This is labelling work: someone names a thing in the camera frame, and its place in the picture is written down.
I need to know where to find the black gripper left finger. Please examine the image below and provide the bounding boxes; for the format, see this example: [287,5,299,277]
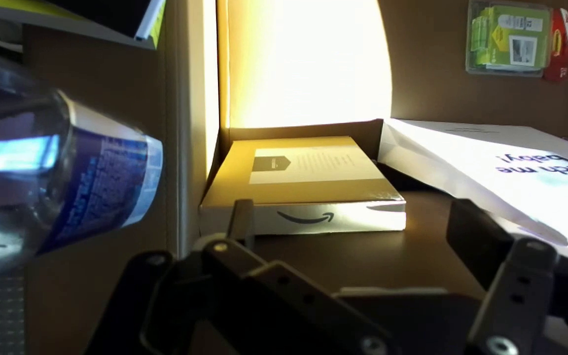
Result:
[226,198,258,251]

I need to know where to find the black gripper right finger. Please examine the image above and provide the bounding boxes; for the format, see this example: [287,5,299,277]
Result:
[445,198,516,299]

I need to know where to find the small Amazon cardboard box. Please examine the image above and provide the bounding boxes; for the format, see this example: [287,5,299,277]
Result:
[197,135,408,238]

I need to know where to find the white printed envelope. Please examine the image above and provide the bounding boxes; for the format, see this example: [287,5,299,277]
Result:
[378,117,568,255]

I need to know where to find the clear bottle blue label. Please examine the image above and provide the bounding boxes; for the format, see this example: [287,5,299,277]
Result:
[0,48,165,273]

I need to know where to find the green plastic package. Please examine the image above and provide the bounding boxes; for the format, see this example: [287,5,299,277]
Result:
[463,0,556,80]

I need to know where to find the red plastic package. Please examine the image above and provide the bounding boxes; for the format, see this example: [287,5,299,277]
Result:
[542,7,568,84]

